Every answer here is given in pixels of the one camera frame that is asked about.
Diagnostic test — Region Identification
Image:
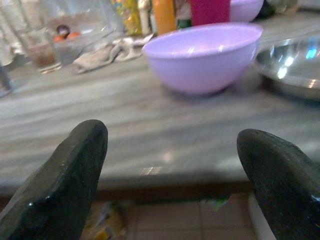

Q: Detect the dark green bottle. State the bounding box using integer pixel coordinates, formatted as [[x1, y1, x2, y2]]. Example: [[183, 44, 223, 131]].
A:
[[176, 17, 193, 30]]

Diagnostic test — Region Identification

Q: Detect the magenta plastic cup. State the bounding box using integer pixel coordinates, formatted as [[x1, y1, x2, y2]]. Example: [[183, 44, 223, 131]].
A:
[[189, 0, 231, 27]]

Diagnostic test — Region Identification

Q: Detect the yellow printed snack packet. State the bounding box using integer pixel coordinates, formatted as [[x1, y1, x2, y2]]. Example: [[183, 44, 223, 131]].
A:
[[111, 0, 143, 36]]

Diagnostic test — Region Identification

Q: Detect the round steel plate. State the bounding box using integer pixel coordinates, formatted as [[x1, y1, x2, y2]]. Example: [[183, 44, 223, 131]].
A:
[[253, 34, 320, 101]]

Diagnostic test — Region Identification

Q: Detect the yellow packet on floor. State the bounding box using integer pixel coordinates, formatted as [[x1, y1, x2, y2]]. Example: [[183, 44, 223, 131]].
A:
[[82, 201, 136, 240]]

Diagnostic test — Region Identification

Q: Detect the white slim bottle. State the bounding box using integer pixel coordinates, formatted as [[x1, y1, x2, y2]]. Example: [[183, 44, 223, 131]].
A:
[[137, 0, 154, 36]]

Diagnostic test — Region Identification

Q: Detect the clear glass tumbler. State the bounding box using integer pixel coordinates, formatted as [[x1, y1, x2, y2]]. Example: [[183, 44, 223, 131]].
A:
[[15, 27, 57, 67]]

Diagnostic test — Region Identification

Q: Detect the lilac plastic bowl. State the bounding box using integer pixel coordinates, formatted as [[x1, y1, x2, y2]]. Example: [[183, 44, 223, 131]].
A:
[[142, 22, 264, 96], [229, 0, 265, 23]]

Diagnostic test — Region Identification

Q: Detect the orange juice bottle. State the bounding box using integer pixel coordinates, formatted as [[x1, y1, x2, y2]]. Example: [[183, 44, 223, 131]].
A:
[[152, 0, 177, 36]]

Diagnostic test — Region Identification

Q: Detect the crumpled grey cloth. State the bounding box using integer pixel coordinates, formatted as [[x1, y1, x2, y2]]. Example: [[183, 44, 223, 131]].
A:
[[71, 33, 155, 75]]

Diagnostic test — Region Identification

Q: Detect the clear glass container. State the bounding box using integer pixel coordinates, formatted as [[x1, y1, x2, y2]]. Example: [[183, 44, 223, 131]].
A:
[[39, 0, 118, 66]]

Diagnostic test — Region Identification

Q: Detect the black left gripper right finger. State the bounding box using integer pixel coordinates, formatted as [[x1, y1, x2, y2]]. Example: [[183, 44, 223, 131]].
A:
[[236, 128, 320, 240]]

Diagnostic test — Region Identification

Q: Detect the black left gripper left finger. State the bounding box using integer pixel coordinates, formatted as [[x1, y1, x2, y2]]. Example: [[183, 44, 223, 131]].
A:
[[0, 119, 109, 240]]

